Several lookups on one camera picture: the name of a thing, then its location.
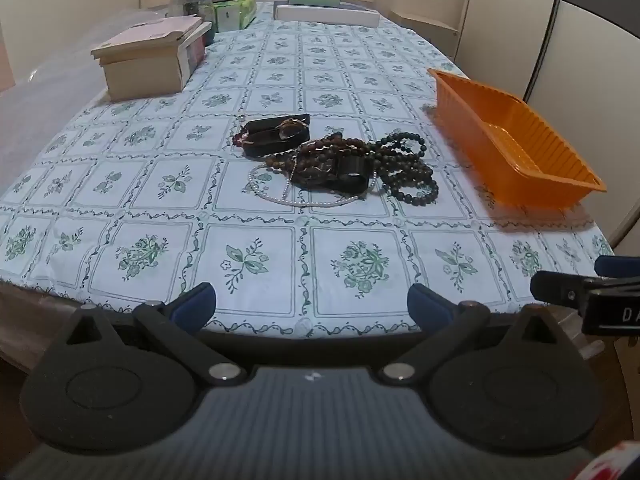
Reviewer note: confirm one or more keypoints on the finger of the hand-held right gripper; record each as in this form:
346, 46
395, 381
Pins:
555, 287
620, 266

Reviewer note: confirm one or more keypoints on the black smartwatch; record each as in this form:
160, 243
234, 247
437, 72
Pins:
355, 180

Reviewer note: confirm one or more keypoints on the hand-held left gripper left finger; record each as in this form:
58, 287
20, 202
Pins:
196, 305

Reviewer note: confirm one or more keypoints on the white nightstand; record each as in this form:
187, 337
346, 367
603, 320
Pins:
430, 30

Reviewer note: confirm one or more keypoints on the dark glass jar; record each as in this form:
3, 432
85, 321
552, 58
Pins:
187, 4

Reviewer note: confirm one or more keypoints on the red and white cloth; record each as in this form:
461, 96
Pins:
612, 462

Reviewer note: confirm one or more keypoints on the orange plastic tray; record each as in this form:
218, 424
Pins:
510, 125

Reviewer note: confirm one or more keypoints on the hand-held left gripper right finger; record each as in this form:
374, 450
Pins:
426, 305

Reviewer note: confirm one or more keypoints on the green tissue box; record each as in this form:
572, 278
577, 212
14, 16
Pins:
235, 12

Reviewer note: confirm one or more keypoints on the beige printed cardboard box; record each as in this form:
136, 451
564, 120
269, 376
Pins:
145, 77

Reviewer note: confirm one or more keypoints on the dark blue flat box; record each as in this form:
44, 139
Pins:
357, 7

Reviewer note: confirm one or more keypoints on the white and grey wardrobe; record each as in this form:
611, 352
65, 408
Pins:
575, 35

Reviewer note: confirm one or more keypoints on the long white box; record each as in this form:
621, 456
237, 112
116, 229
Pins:
325, 15

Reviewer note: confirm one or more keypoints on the flat beige cardboard box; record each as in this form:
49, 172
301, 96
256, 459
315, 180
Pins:
145, 35

